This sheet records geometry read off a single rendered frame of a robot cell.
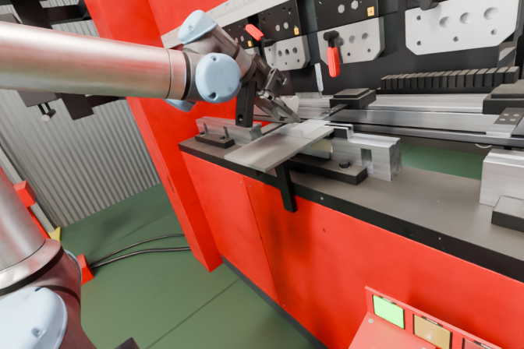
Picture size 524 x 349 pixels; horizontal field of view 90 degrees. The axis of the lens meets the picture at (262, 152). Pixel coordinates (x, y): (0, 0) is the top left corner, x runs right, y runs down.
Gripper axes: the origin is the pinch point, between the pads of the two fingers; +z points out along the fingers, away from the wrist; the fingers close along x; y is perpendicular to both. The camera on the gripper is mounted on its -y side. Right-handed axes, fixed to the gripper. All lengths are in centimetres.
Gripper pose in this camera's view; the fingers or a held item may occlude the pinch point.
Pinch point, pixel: (288, 121)
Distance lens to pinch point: 75.1
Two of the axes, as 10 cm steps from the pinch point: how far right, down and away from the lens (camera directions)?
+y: 4.2, -8.9, 1.7
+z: 6.5, 4.3, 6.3
